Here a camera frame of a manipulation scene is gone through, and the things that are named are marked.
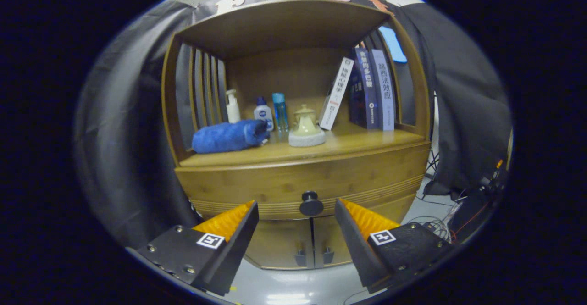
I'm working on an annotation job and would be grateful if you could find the wooden countertop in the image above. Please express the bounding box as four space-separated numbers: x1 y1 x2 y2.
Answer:
179 122 427 168

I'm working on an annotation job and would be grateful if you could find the clear blue bottle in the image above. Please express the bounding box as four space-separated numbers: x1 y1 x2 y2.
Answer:
272 93 289 133

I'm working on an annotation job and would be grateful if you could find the black tripod stand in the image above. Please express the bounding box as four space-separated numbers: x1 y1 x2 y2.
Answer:
424 147 442 181

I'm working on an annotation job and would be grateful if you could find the pale green brush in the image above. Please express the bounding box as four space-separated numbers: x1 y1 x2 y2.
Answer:
288 118 326 148

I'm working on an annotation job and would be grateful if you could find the white pump bottle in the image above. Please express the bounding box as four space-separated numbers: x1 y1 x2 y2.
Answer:
225 89 241 124

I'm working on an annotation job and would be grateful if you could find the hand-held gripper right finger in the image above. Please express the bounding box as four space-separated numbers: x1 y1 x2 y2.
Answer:
334 198 452 294

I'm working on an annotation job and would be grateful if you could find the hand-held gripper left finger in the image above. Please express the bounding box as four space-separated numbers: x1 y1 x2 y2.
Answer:
127 200 260 296

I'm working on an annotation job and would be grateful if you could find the wooden drawer with black knob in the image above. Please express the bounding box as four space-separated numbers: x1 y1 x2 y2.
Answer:
176 142 432 221

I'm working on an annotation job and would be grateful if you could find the black backdrop cloth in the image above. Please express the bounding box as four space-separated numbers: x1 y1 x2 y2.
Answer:
73 0 513 250

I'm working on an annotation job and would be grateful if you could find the blue folded towel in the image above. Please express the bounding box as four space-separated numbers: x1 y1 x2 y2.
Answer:
191 119 270 154

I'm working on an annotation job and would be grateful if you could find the white book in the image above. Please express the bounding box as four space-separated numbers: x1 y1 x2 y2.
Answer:
319 57 355 131

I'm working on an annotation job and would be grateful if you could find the tangle of floor cables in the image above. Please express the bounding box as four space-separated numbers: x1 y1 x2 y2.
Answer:
408 190 500 244

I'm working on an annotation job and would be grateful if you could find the dark blue book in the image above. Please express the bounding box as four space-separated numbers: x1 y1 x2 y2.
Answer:
349 47 380 130

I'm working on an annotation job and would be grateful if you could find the wooden cabinet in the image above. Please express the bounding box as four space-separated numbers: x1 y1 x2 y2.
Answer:
161 0 432 270

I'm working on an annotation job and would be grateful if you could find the white bottle with blue cap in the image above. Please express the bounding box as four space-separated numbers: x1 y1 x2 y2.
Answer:
254 96 275 132

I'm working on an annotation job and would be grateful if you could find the pale grey book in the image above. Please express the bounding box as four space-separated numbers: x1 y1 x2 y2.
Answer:
371 49 396 131

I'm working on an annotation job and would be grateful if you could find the wooden cabinet door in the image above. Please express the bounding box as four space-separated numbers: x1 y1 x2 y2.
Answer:
243 218 316 270
313 195 415 268

